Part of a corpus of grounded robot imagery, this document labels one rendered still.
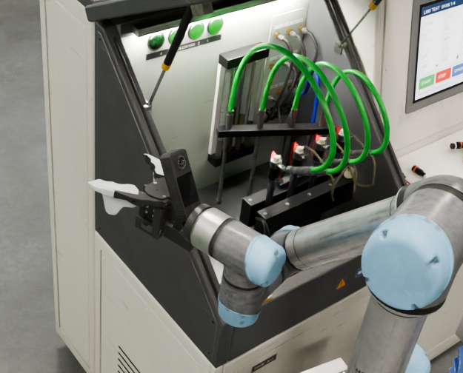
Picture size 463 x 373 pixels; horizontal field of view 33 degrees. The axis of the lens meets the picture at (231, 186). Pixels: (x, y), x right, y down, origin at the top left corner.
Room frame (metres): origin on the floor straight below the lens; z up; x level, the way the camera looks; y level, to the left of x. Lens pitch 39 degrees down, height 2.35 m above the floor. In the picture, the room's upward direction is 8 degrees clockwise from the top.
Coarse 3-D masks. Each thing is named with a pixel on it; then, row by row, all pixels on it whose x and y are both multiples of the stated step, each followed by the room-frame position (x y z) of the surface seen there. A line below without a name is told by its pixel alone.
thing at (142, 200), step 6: (114, 192) 1.02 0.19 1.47; (120, 192) 1.02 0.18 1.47; (126, 192) 1.02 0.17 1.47; (144, 192) 1.03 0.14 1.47; (120, 198) 1.02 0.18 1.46; (126, 198) 1.01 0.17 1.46; (132, 198) 1.01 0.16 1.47; (138, 198) 1.01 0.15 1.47; (144, 198) 1.01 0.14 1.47; (150, 198) 1.02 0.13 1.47; (138, 204) 1.01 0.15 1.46; (144, 204) 1.01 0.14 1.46; (150, 204) 1.01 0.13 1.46
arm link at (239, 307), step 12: (228, 288) 0.92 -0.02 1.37; (240, 288) 0.92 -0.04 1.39; (252, 288) 0.92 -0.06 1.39; (264, 288) 0.95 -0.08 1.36; (276, 288) 0.98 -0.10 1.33; (228, 300) 0.92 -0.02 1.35; (240, 300) 0.92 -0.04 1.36; (252, 300) 0.92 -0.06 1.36; (228, 312) 0.92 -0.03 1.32; (240, 312) 0.92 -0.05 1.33; (252, 312) 0.92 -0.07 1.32; (240, 324) 0.92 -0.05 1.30
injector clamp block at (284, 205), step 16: (320, 176) 1.78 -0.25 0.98; (336, 176) 1.83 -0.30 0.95; (256, 192) 1.67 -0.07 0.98; (304, 192) 1.70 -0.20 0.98; (320, 192) 1.70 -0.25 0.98; (336, 192) 1.74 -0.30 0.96; (352, 192) 1.79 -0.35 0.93; (256, 208) 1.62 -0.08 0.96; (272, 208) 1.61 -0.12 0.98; (288, 208) 1.62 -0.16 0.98; (304, 208) 1.66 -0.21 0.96; (320, 208) 1.70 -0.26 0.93; (256, 224) 1.58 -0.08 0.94; (272, 224) 1.58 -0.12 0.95; (288, 224) 1.62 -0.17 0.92; (304, 224) 1.67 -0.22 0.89
